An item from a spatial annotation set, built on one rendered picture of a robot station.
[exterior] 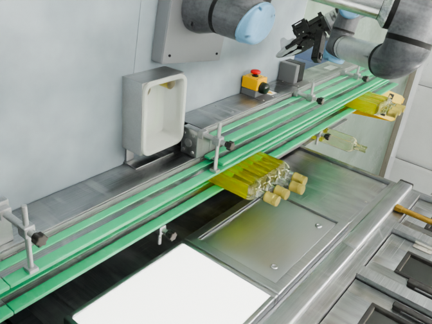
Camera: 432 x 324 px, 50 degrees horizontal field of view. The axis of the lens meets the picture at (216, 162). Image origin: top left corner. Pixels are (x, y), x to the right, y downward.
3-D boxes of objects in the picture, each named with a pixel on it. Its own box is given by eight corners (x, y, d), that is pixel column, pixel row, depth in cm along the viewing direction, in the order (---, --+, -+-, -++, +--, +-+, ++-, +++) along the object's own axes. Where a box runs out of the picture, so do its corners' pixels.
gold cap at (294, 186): (287, 192, 151) (299, 197, 148) (288, 182, 149) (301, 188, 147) (293, 188, 153) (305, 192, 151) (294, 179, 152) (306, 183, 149)
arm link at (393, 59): (422, 96, 117) (342, 64, 162) (440, 53, 114) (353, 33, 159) (382, 84, 114) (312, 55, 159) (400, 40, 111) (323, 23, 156)
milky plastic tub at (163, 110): (122, 148, 139) (143, 159, 134) (123, 76, 128) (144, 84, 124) (163, 132, 151) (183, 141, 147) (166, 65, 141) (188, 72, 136)
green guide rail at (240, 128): (206, 137, 148) (225, 145, 144) (206, 134, 147) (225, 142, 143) (393, 54, 274) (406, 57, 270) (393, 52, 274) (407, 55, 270)
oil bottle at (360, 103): (338, 104, 234) (393, 121, 219) (341, 93, 231) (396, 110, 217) (342, 101, 238) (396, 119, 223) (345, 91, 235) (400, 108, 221)
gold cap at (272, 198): (261, 202, 143) (274, 208, 141) (263, 193, 142) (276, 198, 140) (267, 198, 146) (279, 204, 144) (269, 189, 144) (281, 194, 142)
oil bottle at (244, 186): (200, 177, 155) (252, 204, 144) (202, 162, 153) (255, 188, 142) (211, 172, 159) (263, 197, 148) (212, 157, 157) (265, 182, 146)
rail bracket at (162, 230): (135, 234, 139) (168, 255, 132) (135, 215, 135) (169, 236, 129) (144, 229, 142) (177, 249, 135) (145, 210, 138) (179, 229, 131)
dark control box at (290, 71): (276, 79, 200) (293, 84, 195) (279, 60, 196) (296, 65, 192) (286, 75, 206) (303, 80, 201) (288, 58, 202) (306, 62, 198)
